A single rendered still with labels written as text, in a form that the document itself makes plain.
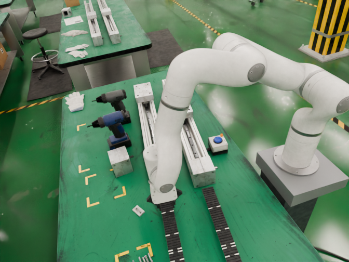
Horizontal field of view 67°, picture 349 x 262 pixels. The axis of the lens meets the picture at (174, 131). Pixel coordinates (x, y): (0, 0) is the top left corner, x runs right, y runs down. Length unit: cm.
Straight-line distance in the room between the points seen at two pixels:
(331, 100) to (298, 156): 31
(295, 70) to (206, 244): 69
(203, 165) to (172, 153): 38
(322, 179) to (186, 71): 77
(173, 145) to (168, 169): 8
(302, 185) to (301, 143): 17
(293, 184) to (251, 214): 21
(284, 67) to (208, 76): 25
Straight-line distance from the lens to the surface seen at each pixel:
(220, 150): 135
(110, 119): 136
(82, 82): 289
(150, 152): 90
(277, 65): 87
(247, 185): 125
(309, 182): 122
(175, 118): 79
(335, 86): 101
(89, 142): 160
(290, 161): 123
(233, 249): 105
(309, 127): 111
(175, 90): 75
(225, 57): 72
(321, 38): 417
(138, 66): 286
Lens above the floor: 176
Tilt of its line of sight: 40 degrees down
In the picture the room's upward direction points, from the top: 8 degrees counter-clockwise
